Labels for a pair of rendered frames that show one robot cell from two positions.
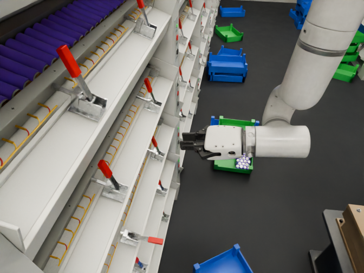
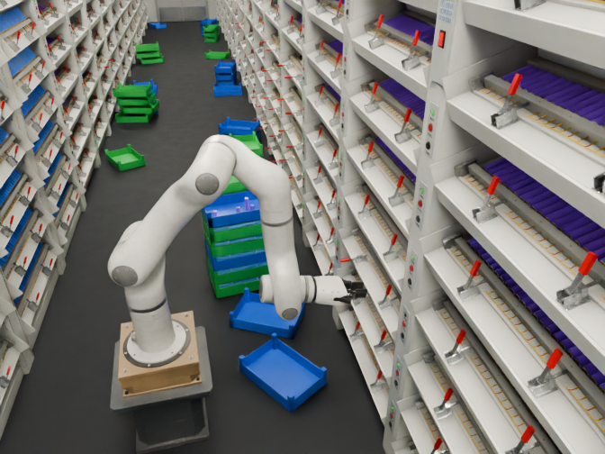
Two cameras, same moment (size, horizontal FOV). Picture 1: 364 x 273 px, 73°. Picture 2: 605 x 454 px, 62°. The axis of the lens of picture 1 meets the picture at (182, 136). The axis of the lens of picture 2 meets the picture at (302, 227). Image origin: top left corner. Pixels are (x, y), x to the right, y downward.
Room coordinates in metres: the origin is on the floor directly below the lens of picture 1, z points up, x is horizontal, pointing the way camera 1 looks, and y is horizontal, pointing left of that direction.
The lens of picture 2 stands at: (1.63, -0.65, 1.56)
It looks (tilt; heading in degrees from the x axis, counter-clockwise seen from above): 31 degrees down; 158
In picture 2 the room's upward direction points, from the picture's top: straight up
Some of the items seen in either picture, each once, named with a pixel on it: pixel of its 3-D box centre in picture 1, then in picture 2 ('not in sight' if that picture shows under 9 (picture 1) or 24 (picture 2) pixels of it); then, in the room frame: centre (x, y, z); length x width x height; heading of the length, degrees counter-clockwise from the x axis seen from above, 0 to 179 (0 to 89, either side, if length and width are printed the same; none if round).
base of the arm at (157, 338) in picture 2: not in sight; (152, 322); (0.30, -0.65, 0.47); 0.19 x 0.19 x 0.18
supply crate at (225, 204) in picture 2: not in sight; (235, 205); (-0.44, -0.17, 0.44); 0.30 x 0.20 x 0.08; 88
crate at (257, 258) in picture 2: not in sight; (239, 248); (-0.44, -0.17, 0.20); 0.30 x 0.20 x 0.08; 88
